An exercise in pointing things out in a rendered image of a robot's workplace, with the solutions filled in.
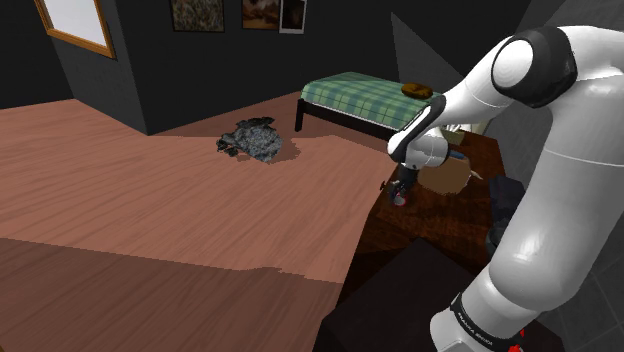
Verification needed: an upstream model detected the open brown cardboard box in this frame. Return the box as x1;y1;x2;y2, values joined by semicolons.
417;149;485;197

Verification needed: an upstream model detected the dark brown wooden table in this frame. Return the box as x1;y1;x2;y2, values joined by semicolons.
336;127;529;304

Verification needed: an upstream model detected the pale tan box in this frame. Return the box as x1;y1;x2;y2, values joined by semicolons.
440;123;483;147

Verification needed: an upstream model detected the brown cushion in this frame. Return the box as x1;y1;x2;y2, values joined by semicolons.
400;81;435;101

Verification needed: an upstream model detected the bed with green plaid cover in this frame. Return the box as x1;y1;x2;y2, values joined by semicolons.
294;70;446;144

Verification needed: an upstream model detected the dark blue-black bag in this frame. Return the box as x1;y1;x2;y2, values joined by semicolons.
488;174;527;222

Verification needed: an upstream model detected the black round object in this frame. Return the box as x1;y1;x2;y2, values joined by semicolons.
484;225;509;261

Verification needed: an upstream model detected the dark robot stand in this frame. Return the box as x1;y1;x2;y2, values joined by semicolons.
314;237;568;352

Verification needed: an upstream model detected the grey crumpled cloth pile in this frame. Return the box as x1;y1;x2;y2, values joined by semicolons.
215;115;285;164

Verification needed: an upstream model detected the dark picture with white frame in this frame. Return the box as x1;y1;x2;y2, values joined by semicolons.
278;0;308;36

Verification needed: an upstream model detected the brown orange wall picture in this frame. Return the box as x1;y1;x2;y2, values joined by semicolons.
241;0;282;31

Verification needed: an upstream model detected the mottled green wall picture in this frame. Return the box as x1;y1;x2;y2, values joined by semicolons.
168;0;226;34

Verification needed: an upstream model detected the window with wooden frame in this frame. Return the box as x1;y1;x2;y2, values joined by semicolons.
33;0;118;61

